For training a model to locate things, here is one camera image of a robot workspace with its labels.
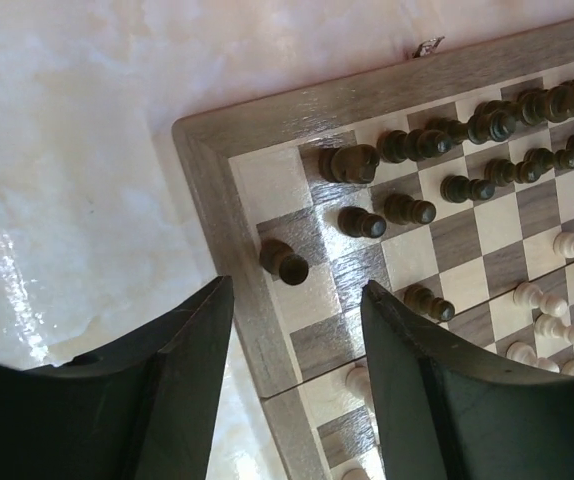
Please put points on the dark pawn chess piece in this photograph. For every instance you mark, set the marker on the dark pawn chess piece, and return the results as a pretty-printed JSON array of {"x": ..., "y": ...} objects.
[
  {"x": 402, "y": 209},
  {"x": 423, "y": 301},
  {"x": 357, "y": 222}
]

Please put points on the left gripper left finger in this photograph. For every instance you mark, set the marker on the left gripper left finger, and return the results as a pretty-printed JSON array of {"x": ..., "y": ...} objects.
[{"x": 143, "y": 406}]

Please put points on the dark pawn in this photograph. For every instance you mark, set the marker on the dark pawn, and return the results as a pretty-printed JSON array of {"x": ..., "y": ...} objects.
[{"x": 278, "y": 258}]

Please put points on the dark rook chess piece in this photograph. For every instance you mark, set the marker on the dark rook chess piece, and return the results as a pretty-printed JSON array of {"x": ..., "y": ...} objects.
[{"x": 355, "y": 164}]

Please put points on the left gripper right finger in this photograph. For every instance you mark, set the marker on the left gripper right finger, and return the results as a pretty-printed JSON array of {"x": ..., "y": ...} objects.
[{"x": 448, "y": 409}]

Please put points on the wooden chess board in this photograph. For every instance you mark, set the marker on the wooden chess board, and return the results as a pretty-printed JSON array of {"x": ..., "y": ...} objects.
[{"x": 254, "y": 175}]

